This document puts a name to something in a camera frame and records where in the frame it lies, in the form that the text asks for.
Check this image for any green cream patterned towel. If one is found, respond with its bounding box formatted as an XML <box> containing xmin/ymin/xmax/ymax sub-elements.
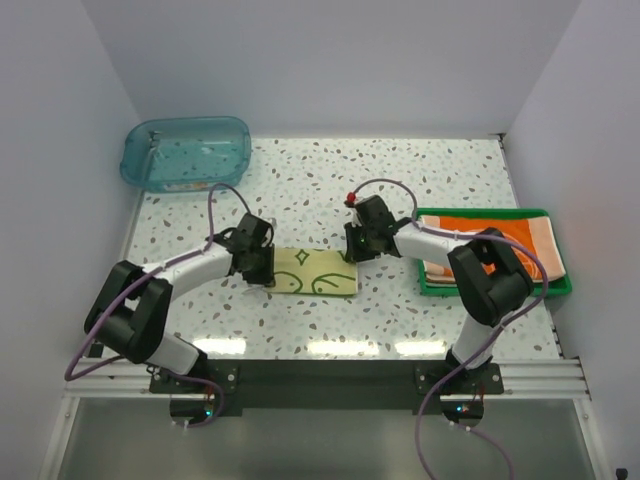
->
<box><xmin>266</xmin><ymin>247</ymin><xmax>359</xmax><ymax>297</ymax></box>

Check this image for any orange white towel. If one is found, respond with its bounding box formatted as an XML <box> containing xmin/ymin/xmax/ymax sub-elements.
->
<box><xmin>418</xmin><ymin>214</ymin><xmax>567</xmax><ymax>284</ymax></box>

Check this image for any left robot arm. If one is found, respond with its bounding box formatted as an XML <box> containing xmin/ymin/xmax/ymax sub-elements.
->
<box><xmin>65</xmin><ymin>213</ymin><xmax>275</xmax><ymax>395</ymax></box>

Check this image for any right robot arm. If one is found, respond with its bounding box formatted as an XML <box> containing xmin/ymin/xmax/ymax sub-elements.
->
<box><xmin>344</xmin><ymin>192</ymin><xmax>534</xmax><ymax>393</ymax></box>

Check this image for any teal plastic laundry basket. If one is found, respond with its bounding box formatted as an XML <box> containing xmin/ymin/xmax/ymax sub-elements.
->
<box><xmin>119</xmin><ymin>116</ymin><xmax>252</xmax><ymax>193</ymax></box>

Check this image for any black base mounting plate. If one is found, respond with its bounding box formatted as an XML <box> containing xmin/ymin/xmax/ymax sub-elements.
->
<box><xmin>148</xmin><ymin>358</ymin><xmax>506</xmax><ymax>419</ymax></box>

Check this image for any green plastic tray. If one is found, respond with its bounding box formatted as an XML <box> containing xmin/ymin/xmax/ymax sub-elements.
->
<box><xmin>418</xmin><ymin>208</ymin><xmax>572</xmax><ymax>298</ymax></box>

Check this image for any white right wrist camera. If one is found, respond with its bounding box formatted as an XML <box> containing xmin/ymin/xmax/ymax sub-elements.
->
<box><xmin>345</xmin><ymin>192</ymin><xmax>362</xmax><ymax>226</ymax></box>

